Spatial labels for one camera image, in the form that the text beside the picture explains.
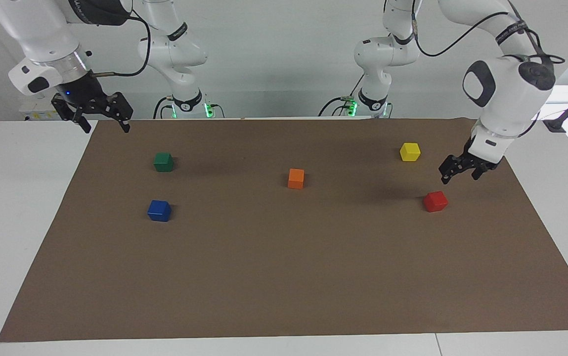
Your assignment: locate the blue block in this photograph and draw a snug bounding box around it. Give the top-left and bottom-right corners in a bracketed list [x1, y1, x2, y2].
[147, 200, 172, 223]

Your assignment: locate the yellow block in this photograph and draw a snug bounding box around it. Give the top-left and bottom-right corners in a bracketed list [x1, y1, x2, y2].
[399, 142, 421, 162]

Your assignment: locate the white socket box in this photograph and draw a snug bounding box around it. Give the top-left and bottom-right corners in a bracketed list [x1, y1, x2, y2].
[19, 96, 59, 121]

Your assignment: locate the brown table mat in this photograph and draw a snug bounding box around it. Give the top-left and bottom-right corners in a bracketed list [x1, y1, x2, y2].
[0, 118, 568, 343]

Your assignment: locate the black base cable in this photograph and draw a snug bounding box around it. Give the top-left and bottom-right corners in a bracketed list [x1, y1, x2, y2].
[318, 74, 366, 118]
[153, 96, 172, 120]

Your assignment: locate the orange block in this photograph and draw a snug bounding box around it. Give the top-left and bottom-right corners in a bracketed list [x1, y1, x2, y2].
[287, 168, 306, 190]

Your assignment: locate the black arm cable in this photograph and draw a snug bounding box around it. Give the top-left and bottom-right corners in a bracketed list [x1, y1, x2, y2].
[93, 9, 152, 78]
[410, 0, 566, 66]

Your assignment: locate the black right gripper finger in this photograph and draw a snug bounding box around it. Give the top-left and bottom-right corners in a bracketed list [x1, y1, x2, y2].
[51, 97, 92, 134]
[105, 92, 134, 134]

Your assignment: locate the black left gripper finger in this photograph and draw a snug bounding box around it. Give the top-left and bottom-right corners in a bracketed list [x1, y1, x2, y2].
[470, 162, 500, 181]
[439, 154, 469, 185]

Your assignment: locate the red block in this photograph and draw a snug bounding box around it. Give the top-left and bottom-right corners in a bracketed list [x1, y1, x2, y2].
[423, 191, 449, 213]

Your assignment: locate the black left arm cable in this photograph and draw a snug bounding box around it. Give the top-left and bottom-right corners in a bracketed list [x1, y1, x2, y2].
[410, 0, 566, 66]

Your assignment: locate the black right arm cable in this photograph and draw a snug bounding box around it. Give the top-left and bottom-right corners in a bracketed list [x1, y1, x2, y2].
[93, 9, 152, 78]

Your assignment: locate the green block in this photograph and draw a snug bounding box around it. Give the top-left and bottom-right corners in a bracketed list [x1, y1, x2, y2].
[153, 152, 175, 173]

